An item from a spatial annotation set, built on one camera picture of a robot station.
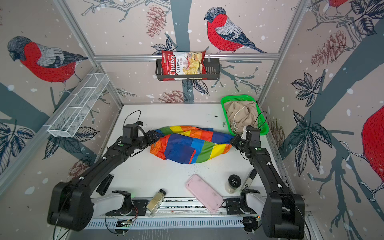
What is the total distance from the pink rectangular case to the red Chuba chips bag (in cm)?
61

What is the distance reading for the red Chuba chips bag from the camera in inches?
34.4

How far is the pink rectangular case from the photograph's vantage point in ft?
2.41
